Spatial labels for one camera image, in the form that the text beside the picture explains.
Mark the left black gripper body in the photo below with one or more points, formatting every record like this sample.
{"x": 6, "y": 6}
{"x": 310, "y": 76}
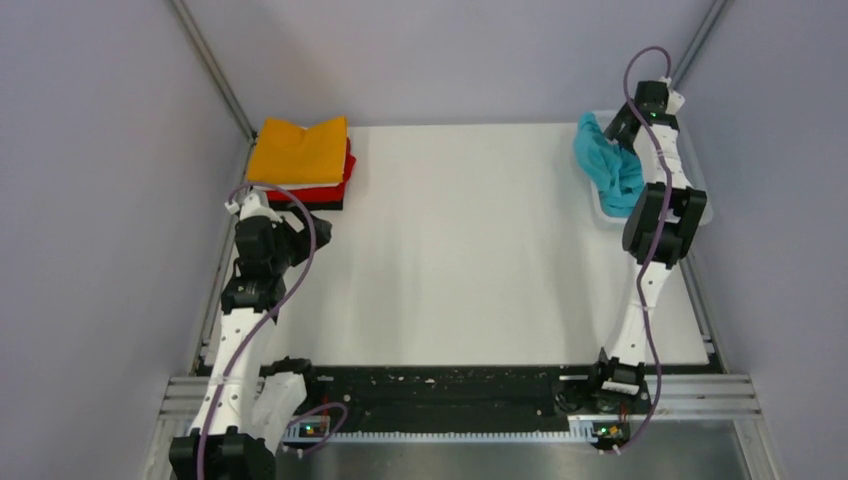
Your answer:
{"x": 294, "y": 247}

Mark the right corner metal post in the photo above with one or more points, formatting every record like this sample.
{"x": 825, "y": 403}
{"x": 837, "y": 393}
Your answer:
{"x": 712, "y": 17}

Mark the folded orange t shirt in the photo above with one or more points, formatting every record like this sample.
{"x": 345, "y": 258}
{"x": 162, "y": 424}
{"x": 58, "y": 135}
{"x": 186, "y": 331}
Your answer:
{"x": 276, "y": 130}

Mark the left corner metal post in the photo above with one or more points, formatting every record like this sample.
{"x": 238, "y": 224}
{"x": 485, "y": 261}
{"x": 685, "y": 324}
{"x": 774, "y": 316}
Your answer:
{"x": 211, "y": 66}

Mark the aluminium frame rail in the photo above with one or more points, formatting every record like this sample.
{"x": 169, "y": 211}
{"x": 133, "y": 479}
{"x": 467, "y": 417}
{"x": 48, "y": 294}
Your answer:
{"x": 683, "y": 398}

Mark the white slotted cable duct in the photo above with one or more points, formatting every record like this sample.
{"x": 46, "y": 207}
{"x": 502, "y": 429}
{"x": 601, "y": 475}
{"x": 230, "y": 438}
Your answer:
{"x": 583, "y": 432}

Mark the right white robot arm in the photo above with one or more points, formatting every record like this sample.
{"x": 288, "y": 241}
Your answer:
{"x": 658, "y": 234}

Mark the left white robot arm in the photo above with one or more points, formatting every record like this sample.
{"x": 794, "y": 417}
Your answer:
{"x": 243, "y": 414}

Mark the corner metal post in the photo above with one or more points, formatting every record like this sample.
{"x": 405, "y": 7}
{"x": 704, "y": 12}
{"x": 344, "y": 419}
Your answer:
{"x": 211, "y": 66}
{"x": 712, "y": 17}

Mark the white plastic basket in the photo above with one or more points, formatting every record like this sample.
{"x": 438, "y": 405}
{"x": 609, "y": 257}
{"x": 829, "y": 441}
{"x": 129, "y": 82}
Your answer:
{"x": 689, "y": 172}

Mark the cyan t shirt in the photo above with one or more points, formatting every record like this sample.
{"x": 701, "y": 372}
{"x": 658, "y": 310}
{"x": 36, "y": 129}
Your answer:
{"x": 614, "y": 171}

